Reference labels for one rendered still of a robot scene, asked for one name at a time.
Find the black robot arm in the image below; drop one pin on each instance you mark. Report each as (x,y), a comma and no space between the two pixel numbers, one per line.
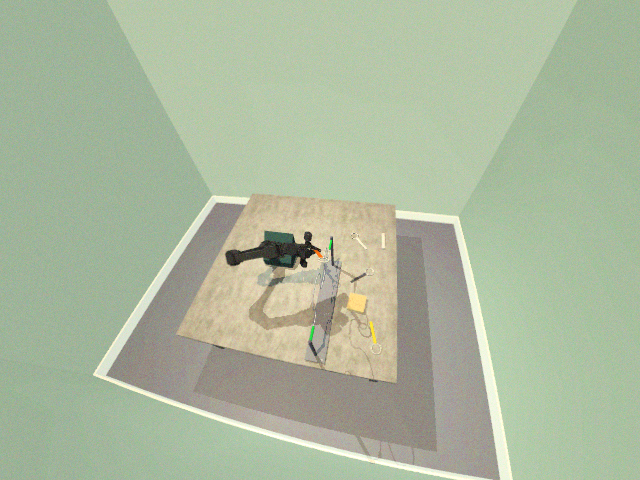
(267,249)

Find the tan flat block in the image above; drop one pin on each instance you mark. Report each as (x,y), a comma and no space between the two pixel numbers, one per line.
(356,302)

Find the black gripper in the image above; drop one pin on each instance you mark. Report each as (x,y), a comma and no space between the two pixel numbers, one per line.
(308,238)

